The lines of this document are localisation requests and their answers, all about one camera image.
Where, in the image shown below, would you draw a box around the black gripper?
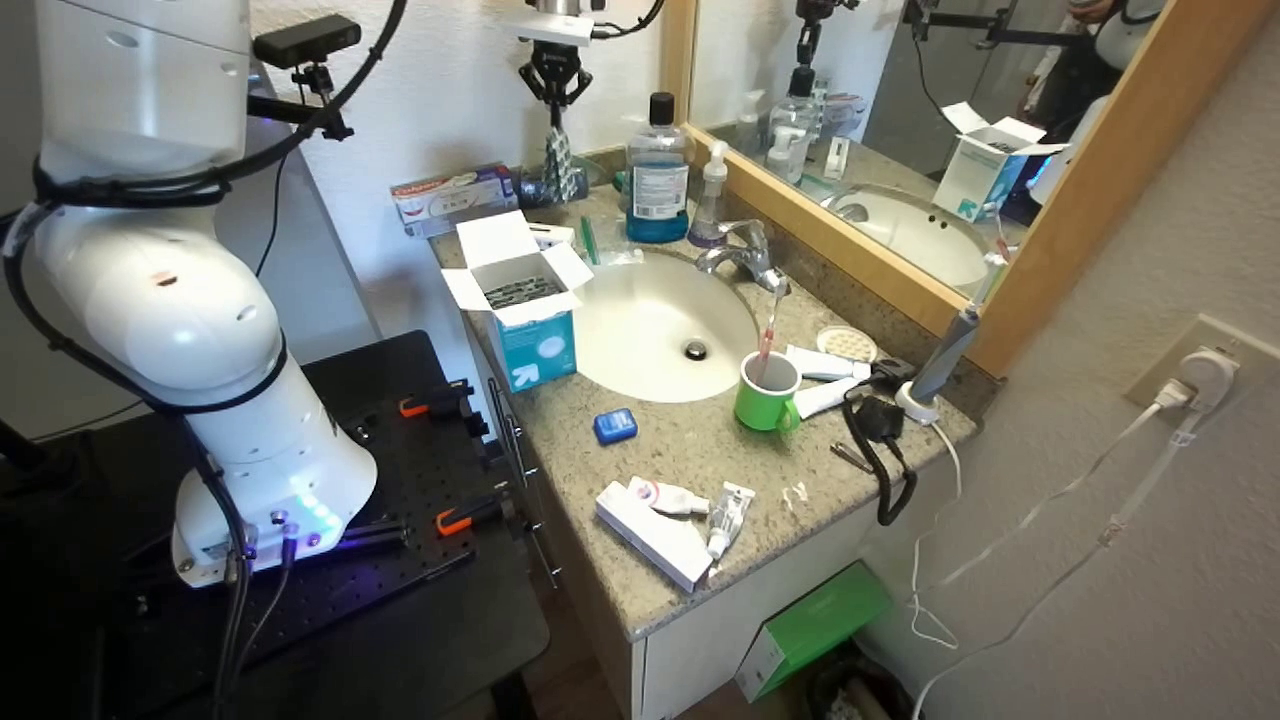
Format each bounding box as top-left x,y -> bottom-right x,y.
514,8 -> 595,130

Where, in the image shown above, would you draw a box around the white oval sink basin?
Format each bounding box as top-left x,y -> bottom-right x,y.
564,249 -> 769,406

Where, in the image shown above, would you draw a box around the white teal cardboard box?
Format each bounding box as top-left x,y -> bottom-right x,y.
434,206 -> 595,391

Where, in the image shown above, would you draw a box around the long white toothpaste box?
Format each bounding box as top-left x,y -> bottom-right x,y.
590,476 -> 715,590

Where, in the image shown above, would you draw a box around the green box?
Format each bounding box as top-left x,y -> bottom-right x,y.
730,557 -> 900,703

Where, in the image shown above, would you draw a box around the blue mouthwash bottle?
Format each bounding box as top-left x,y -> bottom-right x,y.
622,89 -> 692,249

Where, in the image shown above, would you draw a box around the blue white toothpaste carton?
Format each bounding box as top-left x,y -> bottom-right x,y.
387,165 -> 520,241

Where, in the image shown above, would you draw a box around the clear pump soap bottle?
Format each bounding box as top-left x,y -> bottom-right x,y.
689,136 -> 737,249

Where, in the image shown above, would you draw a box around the stack of foil packet strips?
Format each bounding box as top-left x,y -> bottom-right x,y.
475,268 -> 564,313

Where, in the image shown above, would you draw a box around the chrome faucet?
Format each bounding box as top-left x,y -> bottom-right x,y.
692,214 -> 791,295

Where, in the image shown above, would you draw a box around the wooden framed mirror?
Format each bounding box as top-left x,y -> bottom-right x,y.
656,0 -> 1265,376

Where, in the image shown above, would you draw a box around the orange black bar clamp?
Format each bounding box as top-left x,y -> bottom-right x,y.
433,490 -> 520,544
395,379 -> 480,423

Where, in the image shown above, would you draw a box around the small blue floss container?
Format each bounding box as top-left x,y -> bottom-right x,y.
589,402 -> 641,449

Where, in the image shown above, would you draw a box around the green cup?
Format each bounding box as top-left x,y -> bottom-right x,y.
727,347 -> 805,438

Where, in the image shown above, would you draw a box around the round white cotton pad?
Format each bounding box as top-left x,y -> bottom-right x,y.
811,321 -> 879,363

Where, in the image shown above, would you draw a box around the blue white toothpaste tube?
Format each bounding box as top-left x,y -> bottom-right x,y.
786,372 -> 873,420

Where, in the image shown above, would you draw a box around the white red toothpaste tube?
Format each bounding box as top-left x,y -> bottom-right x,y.
622,472 -> 712,518

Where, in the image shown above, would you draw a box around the black hair tool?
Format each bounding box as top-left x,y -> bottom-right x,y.
837,354 -> 925,529

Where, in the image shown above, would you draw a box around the small clear silver tube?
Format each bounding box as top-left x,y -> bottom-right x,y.
698,476 -> 759,559

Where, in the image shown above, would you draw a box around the grey electric toothbrush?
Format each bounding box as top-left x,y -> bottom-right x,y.
892,301 -> 983,427

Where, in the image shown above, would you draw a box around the black robot table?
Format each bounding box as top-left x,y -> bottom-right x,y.
0,326 -> 551,720

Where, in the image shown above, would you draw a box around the white vanity cabinet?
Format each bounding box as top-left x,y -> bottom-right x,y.
611,497 -> 925,720

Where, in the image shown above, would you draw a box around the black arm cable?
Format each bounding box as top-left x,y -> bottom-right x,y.
31,0 -> 413,211

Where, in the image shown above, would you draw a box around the black stereo camera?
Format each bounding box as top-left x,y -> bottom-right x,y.
249,13 -> 362,70

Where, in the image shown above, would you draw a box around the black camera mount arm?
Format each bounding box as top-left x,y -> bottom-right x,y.
244,64 -> 357,144

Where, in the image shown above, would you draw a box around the black camera cable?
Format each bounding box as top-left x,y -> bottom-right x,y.
244,130 -> 302,301

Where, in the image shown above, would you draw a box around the robot base cables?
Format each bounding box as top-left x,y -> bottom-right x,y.
205,524 -> 302,720

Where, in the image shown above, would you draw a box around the white charger cable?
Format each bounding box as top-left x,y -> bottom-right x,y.
903,341 -> 1244,720

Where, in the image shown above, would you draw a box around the wall power outlet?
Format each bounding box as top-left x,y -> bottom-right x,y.
1119,313 -> 1280,431

